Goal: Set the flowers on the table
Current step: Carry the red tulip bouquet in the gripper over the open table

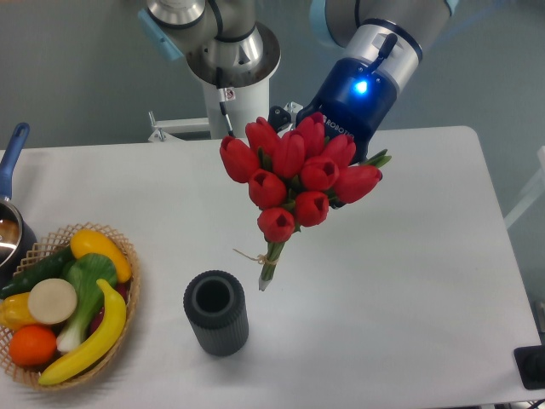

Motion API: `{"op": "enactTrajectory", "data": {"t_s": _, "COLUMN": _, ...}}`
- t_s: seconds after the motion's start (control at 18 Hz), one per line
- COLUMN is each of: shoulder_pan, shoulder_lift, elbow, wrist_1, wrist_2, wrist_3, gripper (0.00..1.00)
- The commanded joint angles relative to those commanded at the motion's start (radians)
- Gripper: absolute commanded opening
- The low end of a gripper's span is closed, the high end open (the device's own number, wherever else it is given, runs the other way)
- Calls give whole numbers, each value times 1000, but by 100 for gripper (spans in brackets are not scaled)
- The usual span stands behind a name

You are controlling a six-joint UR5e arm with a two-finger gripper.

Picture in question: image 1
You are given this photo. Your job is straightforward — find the blue handled saucepan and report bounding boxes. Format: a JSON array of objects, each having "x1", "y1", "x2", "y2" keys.
[{"x1": 1, "y1": 123, "x2": 36, "y2": 286}]

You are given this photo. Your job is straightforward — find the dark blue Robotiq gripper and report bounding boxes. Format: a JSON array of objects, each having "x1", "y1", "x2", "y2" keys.
[{"x1": 267, "y1": 58, "x2": 398, "y2": 163}]

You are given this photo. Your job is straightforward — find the green cucumber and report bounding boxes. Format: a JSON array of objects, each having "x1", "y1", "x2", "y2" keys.
[{"x1": 1, "y1": 246, "x2": 75, "y2": 300}]

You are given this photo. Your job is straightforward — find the yellow banana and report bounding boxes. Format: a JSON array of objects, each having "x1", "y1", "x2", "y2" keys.
[{"x1": 38, "y1": 279, "x2": 127, "y2": 387}]

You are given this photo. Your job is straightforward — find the white metal table clamp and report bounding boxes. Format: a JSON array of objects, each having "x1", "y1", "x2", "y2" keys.
[{"x1": 147, "y1": 111, "x2": 210, "y2": 142}]

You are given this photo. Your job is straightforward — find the orange fruit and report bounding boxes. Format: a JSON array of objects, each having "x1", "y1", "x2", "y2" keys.
[{"x1": 9, "y1": 325, "x2": 57, "y2": 366}]

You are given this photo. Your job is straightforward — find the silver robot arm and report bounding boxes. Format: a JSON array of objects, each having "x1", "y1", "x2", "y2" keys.
[{"x1": 138, "y1": 1, "x2": 456, "y2": 161}]

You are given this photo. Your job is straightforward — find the yellow bell pepper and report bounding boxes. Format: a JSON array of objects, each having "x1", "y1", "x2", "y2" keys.
[{"x1": 1, "y1": 292, "x2": 38, "y2": 331}]

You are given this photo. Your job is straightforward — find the woven wicker basket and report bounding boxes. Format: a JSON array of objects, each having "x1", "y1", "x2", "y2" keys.
[{"x1": 1, "y1": 222, "x2": 141, "y2": 391}]

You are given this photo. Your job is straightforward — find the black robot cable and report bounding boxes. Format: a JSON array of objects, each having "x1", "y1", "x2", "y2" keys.
[{"x1": 205, "y1": 0, "x2": 237, "y2": 138}]

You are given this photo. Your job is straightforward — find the dark grey ribbed vase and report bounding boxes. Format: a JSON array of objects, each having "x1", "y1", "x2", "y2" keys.
[{"x1": 183, "y1": 270, "x2": 249, "y2": 357}]

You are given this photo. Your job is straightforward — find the green bok choy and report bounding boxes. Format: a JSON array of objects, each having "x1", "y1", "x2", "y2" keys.
[{"x1": 56, "y1": 253, "x2": 118, "y2": 354}]

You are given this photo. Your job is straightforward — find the red tulip bouquet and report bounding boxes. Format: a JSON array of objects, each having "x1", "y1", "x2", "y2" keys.
[{"x1": 220, "y1": 112, "x2": 390, "y2": 291}]

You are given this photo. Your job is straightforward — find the black device at edge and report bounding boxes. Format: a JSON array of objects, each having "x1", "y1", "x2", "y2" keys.
[{"x1": 513, "y1": 345, "x2": 544, "y2": 390}]

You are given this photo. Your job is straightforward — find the beige round slice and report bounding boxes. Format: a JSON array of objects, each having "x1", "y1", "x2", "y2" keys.
[{"x1": 27, "y1": 279, "x2": 77, "y2": 325}]

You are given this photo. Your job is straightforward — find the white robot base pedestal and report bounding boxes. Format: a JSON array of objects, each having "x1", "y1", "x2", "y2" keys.
[{"x1": 201, "y1": 78, "x2": 269, "y2": 139}]

